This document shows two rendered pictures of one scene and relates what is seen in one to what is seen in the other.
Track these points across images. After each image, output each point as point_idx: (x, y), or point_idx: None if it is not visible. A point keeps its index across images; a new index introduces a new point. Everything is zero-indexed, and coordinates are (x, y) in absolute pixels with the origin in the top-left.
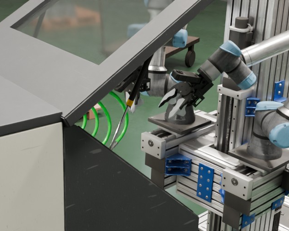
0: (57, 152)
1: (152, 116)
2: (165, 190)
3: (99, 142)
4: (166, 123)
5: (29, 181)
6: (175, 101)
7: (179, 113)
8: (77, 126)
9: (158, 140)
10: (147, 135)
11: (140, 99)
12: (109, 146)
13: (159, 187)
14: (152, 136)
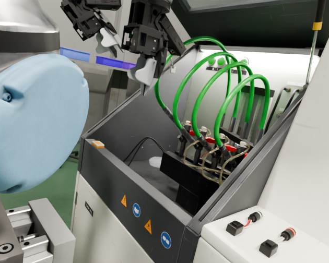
0: None
1: None
2: (122, 103)
3: (179, 56)
4: None
5: None
6: (102, 42)
7: (104, 49)
8: (192, 47)
9: (50, 203)
10: (65, 224)
11: (136, 68)
12: (172, 63)
13: (130, 96)
14: (50, 219)
